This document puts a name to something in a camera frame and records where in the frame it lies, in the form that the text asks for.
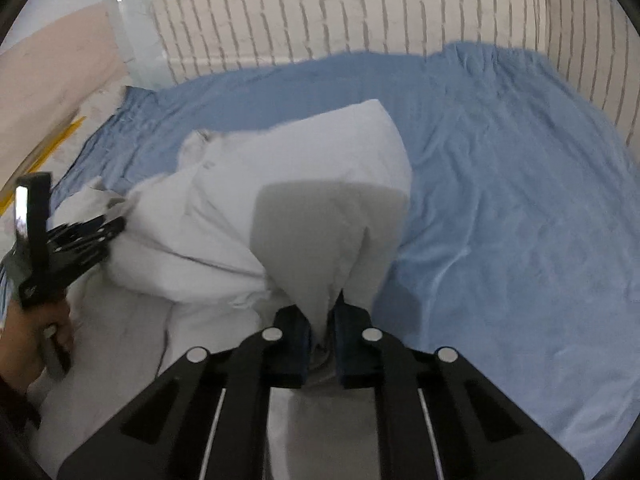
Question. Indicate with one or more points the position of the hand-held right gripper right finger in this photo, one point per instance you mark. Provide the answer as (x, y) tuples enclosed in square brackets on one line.
[(351, 352)]

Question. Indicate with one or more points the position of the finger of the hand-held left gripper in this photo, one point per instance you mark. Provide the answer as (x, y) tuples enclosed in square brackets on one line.
[(82, 260), (90, 230)]

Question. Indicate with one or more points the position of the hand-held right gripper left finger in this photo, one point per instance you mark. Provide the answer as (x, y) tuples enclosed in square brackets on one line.
[(287, 352)]

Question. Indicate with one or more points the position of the person's left hand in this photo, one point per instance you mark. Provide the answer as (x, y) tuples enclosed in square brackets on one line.
[(22, 345)]

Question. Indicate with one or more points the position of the yellow strip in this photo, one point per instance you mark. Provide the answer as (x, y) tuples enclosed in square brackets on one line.
[(60, 135)]

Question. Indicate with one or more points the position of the pink headboard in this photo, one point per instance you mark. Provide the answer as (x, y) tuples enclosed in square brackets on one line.
[(55, 70)]

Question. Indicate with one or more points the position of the blue bed sheet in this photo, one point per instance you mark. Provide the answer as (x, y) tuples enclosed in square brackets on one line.
[(500, 185)]

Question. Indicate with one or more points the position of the clear plastic wall sheet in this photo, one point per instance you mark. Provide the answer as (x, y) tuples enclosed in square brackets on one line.
[(132, 35)]

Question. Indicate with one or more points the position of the brick pattern wall panel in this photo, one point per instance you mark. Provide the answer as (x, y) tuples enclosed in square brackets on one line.
[(325, 5), (590, 45)]

